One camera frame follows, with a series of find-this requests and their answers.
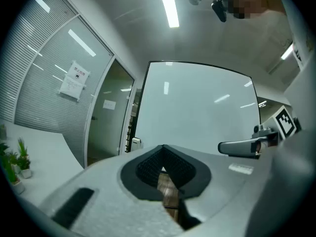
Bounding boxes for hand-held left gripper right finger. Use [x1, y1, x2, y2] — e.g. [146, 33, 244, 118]
[162, 144, 273, 237]

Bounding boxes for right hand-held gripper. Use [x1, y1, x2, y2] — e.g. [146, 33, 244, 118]
[217, 106, 302, 159]

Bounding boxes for small spiky potted plant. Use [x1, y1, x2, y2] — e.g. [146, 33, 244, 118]
[1, 154, 26, 195]
[17, 137, 30, 160]

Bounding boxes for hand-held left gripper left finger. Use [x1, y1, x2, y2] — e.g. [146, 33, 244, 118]
[39, 144, 185, 237]

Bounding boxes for glass door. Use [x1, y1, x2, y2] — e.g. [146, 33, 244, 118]
[86, 58, 136, 167]

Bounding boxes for long ceiling light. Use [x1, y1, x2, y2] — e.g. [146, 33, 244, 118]
[157, 0, 180, 29]

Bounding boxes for black head camera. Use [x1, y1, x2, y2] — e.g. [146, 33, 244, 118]
[211, 0, 228, 23]

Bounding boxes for small dark green potted plant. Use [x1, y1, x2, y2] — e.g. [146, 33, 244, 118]
[0, 143, 10, 158]
[17, 157, 33, 179]

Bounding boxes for small white paper sheet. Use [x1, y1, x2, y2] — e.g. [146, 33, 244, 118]
[103, 99, 117, 110]

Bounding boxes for white table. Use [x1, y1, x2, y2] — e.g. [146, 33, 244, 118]
[0, 118, 86, 208]

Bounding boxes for large white whiteboard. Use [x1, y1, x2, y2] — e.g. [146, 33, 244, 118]
[124, 61, 152, 153]

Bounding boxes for white paper notice holder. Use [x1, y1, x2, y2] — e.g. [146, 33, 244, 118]
[58, 60, 91, 102]

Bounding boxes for short ceiling light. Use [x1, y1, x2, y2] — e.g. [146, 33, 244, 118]
[280, 43, 294, 60]

